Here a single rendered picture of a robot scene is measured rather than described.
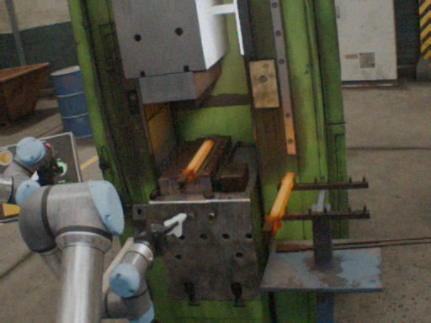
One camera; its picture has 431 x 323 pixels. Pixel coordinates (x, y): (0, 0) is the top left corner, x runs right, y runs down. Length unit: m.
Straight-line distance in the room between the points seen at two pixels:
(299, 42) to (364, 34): 5.09
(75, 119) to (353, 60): 3.87
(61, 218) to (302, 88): 1.05
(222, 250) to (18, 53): 9.12
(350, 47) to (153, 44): 5.34
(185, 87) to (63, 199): 0.79
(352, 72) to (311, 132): 5.13
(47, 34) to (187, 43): 8.38
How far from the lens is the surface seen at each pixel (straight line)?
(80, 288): 0.91
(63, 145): 1.83
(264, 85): 1.71
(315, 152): 1.80
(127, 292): 1.22
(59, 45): 9.76
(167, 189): 1.79
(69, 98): 6.29
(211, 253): 1.81
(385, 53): 6.79
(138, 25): 1.65
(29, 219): 1.01
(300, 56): 1.70
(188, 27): 1.60
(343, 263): 1.66
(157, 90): 1.67
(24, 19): 10.27
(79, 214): 0.94
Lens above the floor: 1.64
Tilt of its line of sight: 20 degrees down
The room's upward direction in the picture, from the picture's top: 9 degrees counter-clockwise
